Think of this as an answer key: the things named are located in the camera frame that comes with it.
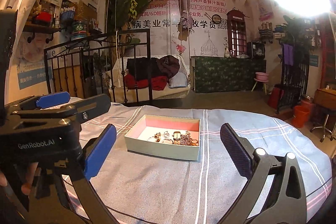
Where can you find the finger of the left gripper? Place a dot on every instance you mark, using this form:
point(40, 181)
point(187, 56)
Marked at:
point(40, 102)
point(83, 110)

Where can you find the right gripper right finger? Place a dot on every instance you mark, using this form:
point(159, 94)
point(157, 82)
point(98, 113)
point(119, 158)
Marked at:
point(286, 200)

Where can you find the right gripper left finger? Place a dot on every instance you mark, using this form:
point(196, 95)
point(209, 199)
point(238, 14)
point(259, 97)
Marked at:
point(64, 194)

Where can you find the cream jewelry box pink lining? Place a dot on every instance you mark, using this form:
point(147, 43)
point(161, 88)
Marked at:
point(153, 135)

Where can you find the person left hand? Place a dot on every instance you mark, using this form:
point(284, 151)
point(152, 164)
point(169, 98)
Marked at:
point(29, 177)

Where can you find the grey striped bed cover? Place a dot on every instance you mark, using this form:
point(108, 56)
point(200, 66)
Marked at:
point(139, 189)

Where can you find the red blanket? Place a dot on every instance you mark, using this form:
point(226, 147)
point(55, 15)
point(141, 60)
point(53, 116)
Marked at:
point(157, 83)

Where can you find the orange plastic bucket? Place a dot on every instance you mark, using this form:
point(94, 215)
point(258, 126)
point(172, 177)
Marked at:
point(300, 116)

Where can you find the dark clothes pile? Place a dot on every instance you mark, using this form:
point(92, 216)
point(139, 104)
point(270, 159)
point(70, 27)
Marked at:
point(167, 66)

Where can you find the light blue pillow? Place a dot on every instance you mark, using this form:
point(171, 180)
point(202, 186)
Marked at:
point(178, 81)

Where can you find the pink basin on stool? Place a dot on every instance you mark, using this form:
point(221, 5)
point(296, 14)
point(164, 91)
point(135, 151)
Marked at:
point(263, 78)

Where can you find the green floral covered cabinet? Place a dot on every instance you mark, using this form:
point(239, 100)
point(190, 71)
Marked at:
point(218, 74)

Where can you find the purple hanging towel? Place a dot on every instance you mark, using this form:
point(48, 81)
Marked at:
point(288, 55)

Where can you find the black iron bed frame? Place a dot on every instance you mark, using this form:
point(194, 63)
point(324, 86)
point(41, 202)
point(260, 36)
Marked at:
point(96, 64)

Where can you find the beige strap wristwatch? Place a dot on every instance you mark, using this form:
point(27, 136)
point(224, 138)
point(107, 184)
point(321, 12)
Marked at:
point(177, 137)

